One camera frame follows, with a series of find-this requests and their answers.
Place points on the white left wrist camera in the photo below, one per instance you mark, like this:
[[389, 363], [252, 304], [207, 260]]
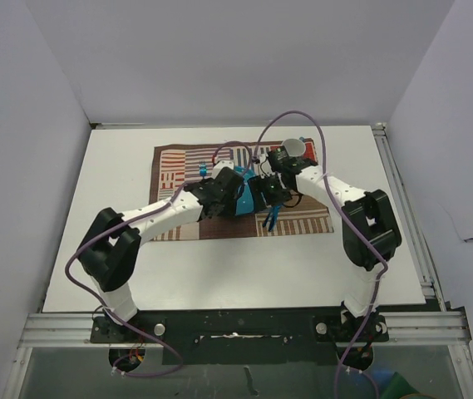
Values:
[[220, 165]]

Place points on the blue metallic knife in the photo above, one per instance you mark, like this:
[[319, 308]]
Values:
[[276, 210]]

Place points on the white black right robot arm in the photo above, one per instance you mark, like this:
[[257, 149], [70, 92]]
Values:
[[370, 233]]

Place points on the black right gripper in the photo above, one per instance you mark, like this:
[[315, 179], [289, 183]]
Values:
[[258, 185]]

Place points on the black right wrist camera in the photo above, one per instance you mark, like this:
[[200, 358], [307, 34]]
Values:
[[279, 159]]

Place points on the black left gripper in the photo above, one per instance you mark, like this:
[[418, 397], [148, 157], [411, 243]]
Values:
[[228, 209]]

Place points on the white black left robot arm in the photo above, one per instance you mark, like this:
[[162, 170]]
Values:
[[109, 250]]

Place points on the aluminium front frame rail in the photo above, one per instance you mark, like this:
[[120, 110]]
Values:
[[404, 329]]

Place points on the aluminium frame rail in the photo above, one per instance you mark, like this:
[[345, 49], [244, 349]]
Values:
[[404, 329], [412, 232]]

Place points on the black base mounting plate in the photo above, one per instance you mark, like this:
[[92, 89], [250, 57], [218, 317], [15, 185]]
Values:
[[241, 336]]

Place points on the aluminium right frame rail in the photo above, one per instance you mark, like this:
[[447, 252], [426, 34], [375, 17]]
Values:
[[412, 232]]

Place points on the white blue mug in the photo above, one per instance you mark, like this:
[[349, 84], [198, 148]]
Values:
[[294, 147]]

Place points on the striped patchwork placemat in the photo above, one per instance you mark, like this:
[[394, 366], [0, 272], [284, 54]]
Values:
[[175, 164]]

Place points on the blue polka dot plate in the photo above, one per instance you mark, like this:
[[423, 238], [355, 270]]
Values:
[[245, 203]]

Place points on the green object bottom corner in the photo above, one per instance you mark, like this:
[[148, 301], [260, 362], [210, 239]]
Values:
[[397, 387]]

